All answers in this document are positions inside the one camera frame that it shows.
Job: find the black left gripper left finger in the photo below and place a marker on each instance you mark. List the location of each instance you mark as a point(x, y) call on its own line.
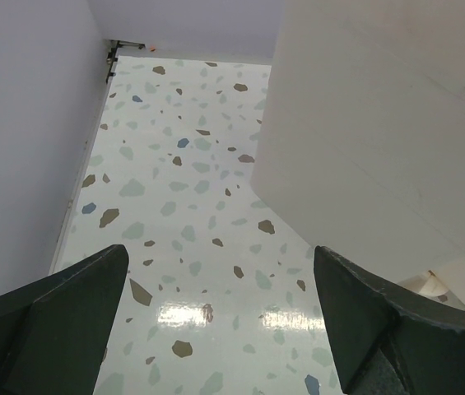
point(54, 331)

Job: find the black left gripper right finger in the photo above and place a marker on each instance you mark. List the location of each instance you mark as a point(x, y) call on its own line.
point(384, 338)

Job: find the cream drawer organizer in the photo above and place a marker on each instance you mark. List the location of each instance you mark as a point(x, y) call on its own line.
point(362, 146)

